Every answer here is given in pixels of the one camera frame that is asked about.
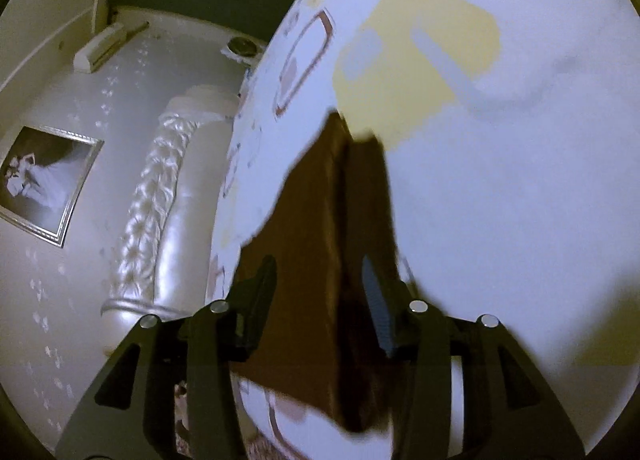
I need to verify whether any tufted cream headboard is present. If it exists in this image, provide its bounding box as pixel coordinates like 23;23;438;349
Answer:
100;84;241;358

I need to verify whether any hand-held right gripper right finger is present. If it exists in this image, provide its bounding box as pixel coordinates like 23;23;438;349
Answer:
361;255;586;460

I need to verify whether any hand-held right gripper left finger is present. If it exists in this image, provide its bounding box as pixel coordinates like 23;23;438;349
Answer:
55;255;278;460

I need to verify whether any white air conditioner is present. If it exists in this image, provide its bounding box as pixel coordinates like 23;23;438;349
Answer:
74;22;151;73

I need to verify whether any brown plaid sweater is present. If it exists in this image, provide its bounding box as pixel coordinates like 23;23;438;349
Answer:
232;110;416;436

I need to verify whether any patterned white bed sheet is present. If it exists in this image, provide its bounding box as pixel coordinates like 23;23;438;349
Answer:
207;0;640;460

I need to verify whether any small round table fan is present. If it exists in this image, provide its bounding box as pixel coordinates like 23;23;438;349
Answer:
222;36;261;63

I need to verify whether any framed wall picture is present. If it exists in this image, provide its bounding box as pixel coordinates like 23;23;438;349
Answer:
0;125;105;248

